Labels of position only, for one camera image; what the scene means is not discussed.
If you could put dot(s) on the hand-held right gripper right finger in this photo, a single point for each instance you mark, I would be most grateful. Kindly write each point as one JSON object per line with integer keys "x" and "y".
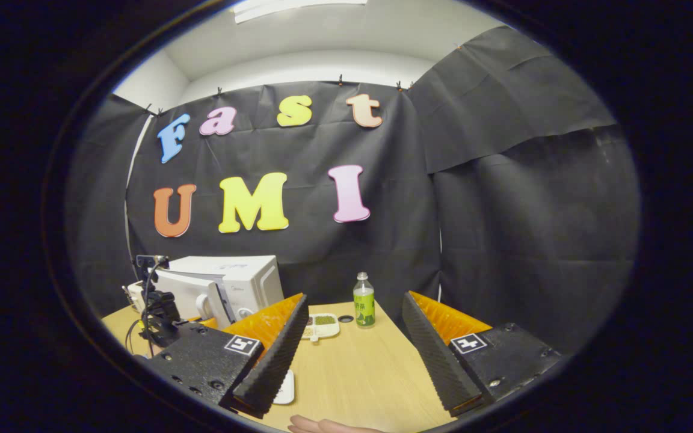
{"x": 437, "y": 361}

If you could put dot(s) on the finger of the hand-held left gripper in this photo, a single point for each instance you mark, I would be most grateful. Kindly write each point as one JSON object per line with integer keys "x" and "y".
{"x": 205, "y": 323}

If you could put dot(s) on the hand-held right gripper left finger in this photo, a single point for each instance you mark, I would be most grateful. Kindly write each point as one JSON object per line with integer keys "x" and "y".
{"x": 277, "y": 367}

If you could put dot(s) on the white square plate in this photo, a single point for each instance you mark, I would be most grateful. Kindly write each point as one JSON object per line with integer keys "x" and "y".
{"x": 286, "y": 388}

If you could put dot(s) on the white microwave oven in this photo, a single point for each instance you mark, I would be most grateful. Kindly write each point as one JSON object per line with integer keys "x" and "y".
{"x": 250, "y": 282}

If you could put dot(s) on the white toaster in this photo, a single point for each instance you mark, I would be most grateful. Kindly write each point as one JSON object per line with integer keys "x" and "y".
{"x": 135, "y": 294}

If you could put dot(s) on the white divided bean tray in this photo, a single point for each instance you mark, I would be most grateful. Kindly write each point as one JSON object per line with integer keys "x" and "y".
{"x": 324, "y": 325}

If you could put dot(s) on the green drink bottle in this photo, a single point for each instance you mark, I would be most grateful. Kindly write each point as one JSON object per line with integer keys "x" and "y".
{"x": 364, "y": 307}

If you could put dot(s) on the row of black cloth clips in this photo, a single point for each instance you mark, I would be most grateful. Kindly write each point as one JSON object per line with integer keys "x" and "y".
{"x": 340, "y": 79}

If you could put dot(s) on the long ceiling light panel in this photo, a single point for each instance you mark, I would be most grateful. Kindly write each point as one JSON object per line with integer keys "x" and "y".
{"x": 286, "y": 6}

